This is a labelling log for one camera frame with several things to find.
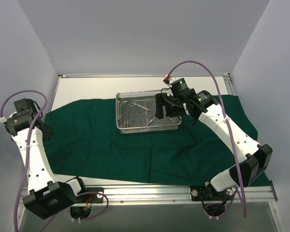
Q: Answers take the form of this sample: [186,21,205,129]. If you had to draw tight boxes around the green surgical cloth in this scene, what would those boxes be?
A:
[42,94,274,188]

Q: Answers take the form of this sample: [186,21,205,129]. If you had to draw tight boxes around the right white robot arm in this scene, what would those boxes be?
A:
[155,90,273,200]

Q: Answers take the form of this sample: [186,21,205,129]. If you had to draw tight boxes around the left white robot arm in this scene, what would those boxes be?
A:
[5,111,88,219]

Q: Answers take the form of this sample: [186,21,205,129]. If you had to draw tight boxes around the silver surgical scissors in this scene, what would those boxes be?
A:
[129,102,151,111]

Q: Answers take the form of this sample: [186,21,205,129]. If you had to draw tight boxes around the silver forceps centre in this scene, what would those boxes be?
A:
[138,110,157,126]

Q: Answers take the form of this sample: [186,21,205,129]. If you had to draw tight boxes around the silver forceps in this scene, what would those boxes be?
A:
[124,109,129,128]
[138,110,157,126]

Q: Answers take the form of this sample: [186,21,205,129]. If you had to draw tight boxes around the metal mesh instrument tray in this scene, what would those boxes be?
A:
[116,90,181,134]

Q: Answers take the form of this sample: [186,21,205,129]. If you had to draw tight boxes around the silver forceps left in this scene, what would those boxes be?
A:
[124,109,129,128]

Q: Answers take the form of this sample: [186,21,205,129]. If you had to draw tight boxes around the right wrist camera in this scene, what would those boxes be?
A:
[170,78,196,100]

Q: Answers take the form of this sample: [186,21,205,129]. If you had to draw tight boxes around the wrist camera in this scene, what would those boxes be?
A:
[14,98,38,113]
[170,78,196,100]

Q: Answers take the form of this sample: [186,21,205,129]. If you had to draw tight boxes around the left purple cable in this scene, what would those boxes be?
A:
[0,89,109,232]

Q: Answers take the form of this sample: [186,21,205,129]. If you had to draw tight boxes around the purple cable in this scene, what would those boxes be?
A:
[168,60,247,218]
[0,89,109,232]

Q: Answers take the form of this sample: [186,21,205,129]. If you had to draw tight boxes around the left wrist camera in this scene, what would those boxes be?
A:
[14,98,38,113]

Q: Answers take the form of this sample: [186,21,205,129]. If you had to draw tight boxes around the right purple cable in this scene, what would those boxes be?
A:
[168,60,247,218]

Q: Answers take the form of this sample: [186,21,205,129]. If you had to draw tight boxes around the aluminium right side rail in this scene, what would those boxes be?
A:
[223,73,235,96]

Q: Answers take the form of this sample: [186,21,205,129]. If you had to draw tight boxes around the aluminium rail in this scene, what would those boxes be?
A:
[223,73,235,96]
[16,181,278,208]

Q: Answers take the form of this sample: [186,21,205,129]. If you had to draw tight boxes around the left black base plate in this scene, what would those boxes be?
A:
[76,187,104,204]

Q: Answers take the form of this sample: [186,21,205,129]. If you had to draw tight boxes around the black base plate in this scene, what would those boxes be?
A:
[76,187,104,204]
[190,184,233,202]

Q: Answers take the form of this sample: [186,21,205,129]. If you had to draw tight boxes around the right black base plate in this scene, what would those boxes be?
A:
[190,184,233,202]

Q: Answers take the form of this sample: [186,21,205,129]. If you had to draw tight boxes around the aluminium front rail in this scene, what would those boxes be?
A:
[16,181,278,208]

